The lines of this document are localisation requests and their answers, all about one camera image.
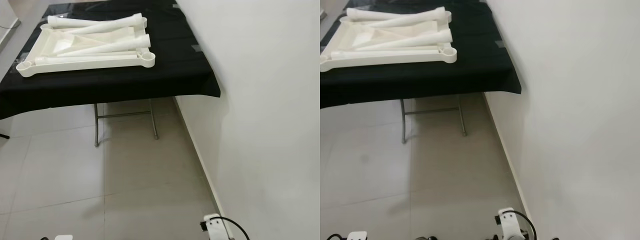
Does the grey metal table frame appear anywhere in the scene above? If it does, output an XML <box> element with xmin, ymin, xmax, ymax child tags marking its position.
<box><xmin>93</xmin><ymin>98</ymin><xmax>160</xmax><ymax>147</ymax></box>
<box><xmin>399</xmin><ymin>95</ymin><xmax>467</xmax><ymax>145</ymax></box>

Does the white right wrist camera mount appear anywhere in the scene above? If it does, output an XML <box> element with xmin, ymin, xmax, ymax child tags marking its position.
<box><xmin>199</xmin><ymin>213</ymin><xmax>234</xmax><ymax>240</ymax></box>
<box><xmin>495</xmin><ymin>207</ymin><xmax>526</xmax><ymax>240</ymax></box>

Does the white plastic table top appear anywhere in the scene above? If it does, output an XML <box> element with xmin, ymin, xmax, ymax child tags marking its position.
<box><xmin>16</xmin><ymin>14</ymin><xmax>156</xmax><ymax>78</ymax></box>
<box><xmin>320</xmin><ymin>9</ymin><xmax>458</xmax><ymax>73</ymax></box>

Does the white plastic table leg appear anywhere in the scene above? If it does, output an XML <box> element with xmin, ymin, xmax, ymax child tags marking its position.
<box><xmin>33</xmin><ymin>49</ymin><xmax>142</xmax><ymax>67</ymax></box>
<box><xmin>56</xmin><ymin>34</ymin><xmax>152</xmax><ymax>57</ymax></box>
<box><xmin>70</xmin><ymin>13</ymin><xmax>148</xmax><ymax>36</ymax></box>
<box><xmin>47</xmin><ymin>15</ymin><xmax>108</xmax><ymax>29</ymax></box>
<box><xmin>346</xmin><ymin>7</ymin><xmax>401</xmax><ymax>22</ymax></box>
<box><xmin>357</xmin><ymin>28</ymin><xmax>454</xmax><ymax>51</ymax></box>
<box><xmin>330</xmin><ymin>45</ymin><xmax>441</xmax><ymax>60</ymax></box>
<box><xmin>372</xmin><ymin>6</ymin><xmax>447</xmax><ymax>29</ymax></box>

